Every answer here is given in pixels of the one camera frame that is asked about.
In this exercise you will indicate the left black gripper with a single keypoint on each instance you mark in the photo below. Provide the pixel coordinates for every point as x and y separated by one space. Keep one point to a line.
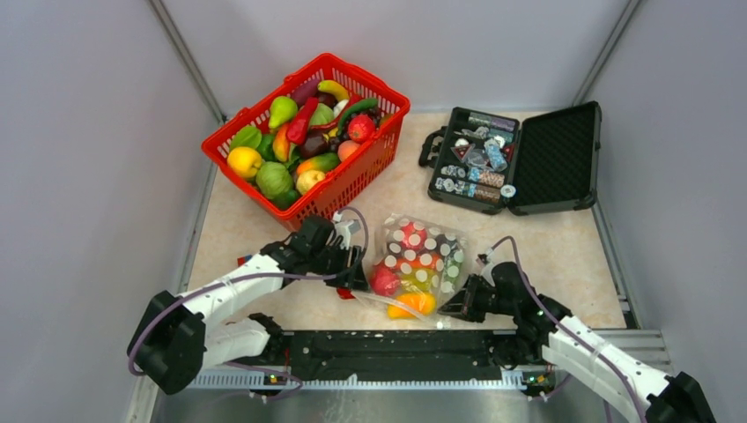
353 276

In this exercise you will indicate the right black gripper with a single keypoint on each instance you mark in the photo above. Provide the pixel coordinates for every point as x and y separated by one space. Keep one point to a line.
463 304

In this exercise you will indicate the red toy apple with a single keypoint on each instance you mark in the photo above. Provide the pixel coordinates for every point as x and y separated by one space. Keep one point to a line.
410 234
384 282

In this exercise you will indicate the clear zip top bag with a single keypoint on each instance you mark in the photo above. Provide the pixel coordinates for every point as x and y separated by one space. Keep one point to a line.
386 252

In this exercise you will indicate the yellow orange toy mango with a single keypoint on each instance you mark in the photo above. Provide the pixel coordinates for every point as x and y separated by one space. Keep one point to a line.
412 305

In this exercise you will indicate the orange toy carrot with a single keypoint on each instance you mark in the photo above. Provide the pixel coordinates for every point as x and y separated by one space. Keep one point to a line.
429 261

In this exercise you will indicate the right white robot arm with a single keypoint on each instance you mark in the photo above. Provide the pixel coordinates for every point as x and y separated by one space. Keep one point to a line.
547 332

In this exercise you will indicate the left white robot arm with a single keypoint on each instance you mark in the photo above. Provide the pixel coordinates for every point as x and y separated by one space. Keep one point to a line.
179 335

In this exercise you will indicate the yellow and red button toy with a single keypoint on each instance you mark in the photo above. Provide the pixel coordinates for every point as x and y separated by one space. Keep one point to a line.
345 294

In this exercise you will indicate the red blue building block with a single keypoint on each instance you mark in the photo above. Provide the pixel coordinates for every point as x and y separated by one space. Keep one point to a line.
243 259

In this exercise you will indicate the red plastic basket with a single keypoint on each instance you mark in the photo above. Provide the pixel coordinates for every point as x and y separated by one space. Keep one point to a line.
348 179

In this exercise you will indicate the red toy chili pepper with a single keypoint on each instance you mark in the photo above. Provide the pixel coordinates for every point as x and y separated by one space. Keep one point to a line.
297 129

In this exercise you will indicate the yellow toy lemon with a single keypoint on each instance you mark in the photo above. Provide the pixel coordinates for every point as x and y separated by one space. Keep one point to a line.
245 162

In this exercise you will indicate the black open case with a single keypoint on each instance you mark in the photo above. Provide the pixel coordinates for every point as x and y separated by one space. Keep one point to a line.
556 162

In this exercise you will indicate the poker chips row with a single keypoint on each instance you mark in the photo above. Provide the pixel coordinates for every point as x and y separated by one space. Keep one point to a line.
472 159

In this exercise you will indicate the green toy cucumber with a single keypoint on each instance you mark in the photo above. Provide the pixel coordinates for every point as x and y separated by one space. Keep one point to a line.
357 108

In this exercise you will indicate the green toy pear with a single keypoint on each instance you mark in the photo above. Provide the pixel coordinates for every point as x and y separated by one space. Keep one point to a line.
282 110

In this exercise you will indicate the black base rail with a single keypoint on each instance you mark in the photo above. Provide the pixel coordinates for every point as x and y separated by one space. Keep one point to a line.
405 356

